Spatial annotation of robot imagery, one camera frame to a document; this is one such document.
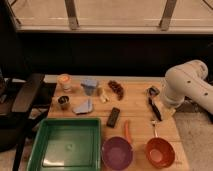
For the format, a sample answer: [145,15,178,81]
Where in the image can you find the light blue towel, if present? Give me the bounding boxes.
[73,99,93,115]

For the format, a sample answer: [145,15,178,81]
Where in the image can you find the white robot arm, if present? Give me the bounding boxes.
[160,60,213,115]

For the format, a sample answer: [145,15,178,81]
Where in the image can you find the brown grape bunch toy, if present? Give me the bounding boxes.
[108,80,124,100]

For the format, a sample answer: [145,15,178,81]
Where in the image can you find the small white yellow object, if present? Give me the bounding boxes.
[98,88,109,103]

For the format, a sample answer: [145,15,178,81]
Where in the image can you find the blue plastic cup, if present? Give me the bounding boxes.
[81,79,98,96]

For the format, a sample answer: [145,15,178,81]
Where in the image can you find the black rectangular block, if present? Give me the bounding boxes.
[106,108,120,128]

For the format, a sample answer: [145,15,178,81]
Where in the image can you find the clear cup with orange contents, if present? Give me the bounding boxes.
[57,74,71,92]

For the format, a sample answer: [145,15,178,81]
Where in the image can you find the orange carrot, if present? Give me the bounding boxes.
[124,120,132,144]

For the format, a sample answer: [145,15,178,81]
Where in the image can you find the small dark cup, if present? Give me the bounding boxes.
[58,96,70,110]

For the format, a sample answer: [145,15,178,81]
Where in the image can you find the purple bowl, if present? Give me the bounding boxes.
[101,136,133,171]

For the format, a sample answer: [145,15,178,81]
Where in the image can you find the green plastic tray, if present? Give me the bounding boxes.
[26,118,101,171]

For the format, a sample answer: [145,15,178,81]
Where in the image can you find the black office chair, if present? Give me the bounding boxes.
[0,70,52,171]

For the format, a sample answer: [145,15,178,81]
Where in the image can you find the black handled utensil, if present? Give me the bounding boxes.
[147,86,162,121]

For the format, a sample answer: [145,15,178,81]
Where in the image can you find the orange pan with handle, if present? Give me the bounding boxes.
[145,121,175,169]

